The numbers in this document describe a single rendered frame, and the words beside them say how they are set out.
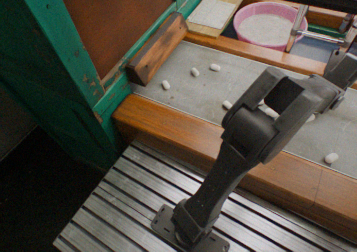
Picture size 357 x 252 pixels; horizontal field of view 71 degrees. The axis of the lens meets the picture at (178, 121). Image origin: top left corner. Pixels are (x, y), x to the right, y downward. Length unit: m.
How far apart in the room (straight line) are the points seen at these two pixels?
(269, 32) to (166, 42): 0.42
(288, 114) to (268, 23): 0.78
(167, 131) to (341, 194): 0.45
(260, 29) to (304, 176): 0.60
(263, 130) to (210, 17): 0.73
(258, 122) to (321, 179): 0.35
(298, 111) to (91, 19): 0.49
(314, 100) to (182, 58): 0.62
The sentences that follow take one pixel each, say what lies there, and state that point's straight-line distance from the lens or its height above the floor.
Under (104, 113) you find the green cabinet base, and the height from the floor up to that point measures 0.79.
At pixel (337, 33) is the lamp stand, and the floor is 0.71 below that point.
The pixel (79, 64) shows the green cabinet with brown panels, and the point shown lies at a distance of 0.63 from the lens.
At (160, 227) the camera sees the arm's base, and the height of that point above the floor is 0.68.
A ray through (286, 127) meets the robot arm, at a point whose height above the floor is 1.06.
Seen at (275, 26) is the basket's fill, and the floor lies 0.74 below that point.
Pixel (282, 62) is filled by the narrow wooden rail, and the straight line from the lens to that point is 0.91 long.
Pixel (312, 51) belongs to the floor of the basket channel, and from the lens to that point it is 1.13.
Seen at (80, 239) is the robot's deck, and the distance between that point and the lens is 0.77.
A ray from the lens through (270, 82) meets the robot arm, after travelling 0.40.
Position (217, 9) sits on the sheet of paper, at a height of 0.78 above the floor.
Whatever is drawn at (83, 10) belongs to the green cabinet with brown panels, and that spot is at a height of 1.06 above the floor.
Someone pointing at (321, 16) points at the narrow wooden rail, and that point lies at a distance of 1.18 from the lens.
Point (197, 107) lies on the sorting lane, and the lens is 0.78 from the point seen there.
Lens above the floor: 1.36
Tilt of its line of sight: 56 degrees down
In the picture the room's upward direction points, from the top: 8 degrees counter-clockwise
